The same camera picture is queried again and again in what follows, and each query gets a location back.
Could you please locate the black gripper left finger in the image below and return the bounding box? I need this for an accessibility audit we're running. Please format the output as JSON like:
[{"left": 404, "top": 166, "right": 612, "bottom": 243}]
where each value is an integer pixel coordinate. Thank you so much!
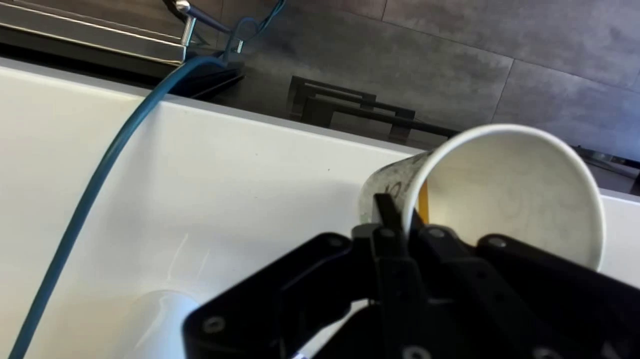
[{"left": 182, "top": 192, "right": 411, "bottom": 359}]

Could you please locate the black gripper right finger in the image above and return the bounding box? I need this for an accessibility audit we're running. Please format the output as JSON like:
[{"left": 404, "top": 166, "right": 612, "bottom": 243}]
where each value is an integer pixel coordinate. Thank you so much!
[{"left": 407, "top": 223, "right": 640, "bottom": 359}]

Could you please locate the printed paper cup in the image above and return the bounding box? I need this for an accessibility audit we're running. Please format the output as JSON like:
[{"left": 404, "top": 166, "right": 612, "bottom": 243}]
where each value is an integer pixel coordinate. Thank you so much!
[{"left": 356, "top": 122, "right": 609, "bottom": 271}]

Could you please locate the blue power cable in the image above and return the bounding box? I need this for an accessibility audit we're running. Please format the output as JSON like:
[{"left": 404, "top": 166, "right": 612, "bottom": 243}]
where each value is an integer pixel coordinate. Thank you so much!
[{"left": 7, "top": 0, "right": 290, "bottom": 359}]

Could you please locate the silver drawer handle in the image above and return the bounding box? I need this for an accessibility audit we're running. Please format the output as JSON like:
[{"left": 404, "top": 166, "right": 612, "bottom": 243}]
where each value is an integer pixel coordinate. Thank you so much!
[{"left": 172, "top": 0, "right": 200, "bottom": 66}]

